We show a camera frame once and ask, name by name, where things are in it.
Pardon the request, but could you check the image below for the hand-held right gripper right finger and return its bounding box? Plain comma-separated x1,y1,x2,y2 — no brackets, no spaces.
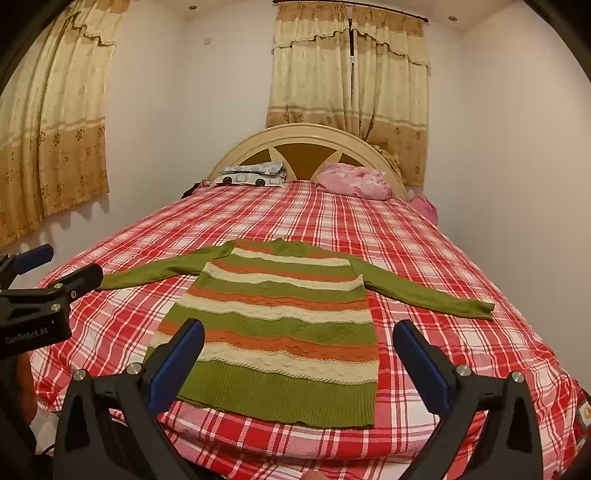
392,319,544,480

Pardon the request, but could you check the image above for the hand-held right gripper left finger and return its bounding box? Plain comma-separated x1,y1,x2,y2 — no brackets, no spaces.
53,318,206,480

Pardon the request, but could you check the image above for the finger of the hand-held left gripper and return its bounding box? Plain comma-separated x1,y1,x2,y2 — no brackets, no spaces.
0,244,55,289
0,263,104,306

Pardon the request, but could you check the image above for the green orange striped knit sweater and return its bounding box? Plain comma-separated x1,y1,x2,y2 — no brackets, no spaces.
97,239,496,428

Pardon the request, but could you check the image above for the red plaid bed sheet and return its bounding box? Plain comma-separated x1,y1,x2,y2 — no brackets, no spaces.
30,179,591,480

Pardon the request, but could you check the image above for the beige floral curtain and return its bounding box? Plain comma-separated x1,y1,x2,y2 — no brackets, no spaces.
350,7,431,188
0,0,131,250
265,4,357,134

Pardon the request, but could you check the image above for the pink cloth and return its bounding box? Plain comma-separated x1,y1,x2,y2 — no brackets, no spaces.
410,196,438,225

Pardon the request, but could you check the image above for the pink floral pillow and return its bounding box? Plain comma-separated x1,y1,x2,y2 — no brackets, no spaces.
316,162,393,201

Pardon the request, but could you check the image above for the cream wooden headboard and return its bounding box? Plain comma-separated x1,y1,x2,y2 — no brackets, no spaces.
208,124,409,200

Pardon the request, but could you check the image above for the dark curtain rod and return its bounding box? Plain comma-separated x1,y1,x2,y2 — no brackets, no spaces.
272,0,428,22

